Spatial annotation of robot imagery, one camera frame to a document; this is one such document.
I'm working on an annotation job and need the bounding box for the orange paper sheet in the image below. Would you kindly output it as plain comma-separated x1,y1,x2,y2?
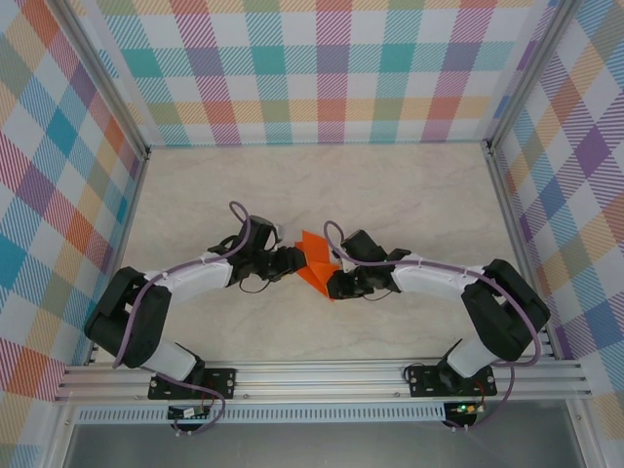
293,229,343,304

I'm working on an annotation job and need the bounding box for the grey metal panel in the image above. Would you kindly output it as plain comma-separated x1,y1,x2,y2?
62,422,586,468

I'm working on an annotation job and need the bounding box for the small black circuit board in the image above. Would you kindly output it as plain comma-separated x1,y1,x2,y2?
167,405,211,420

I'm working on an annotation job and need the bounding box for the thin black right gripper cable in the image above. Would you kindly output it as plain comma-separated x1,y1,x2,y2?
363,285,401,303

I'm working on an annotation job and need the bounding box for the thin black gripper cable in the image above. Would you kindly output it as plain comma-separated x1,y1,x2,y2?
363,285,401,303
238,275,272,295

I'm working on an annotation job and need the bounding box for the thin black left gripper cable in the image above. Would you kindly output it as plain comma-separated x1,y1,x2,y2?
238,275,272,295

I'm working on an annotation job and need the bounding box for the aluminium mounting rail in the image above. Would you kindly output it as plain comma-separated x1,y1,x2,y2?
53,360,594,404

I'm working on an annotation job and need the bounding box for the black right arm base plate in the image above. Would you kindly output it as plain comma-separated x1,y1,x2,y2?
408,366,497,399

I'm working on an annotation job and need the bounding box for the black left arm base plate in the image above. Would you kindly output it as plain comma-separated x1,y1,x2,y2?
147,368,239,401

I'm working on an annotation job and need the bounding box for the slotted metal cable strip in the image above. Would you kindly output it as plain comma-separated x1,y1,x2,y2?
75,407,448,424

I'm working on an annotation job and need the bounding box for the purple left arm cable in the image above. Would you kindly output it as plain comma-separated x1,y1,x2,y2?
111,200,255,438

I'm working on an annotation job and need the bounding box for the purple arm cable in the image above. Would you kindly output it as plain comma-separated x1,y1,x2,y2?
324,219,543,433
111,200,255,438

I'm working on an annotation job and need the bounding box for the aluminium side rail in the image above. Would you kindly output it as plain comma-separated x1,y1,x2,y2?
85,150,150,367
485,145,557,360

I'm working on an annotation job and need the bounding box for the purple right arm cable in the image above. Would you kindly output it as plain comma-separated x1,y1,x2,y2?
324,219,543,433

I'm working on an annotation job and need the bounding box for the aluminium frame post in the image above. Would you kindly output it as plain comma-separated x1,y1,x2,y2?
46,0,152,162
485,0,579,152

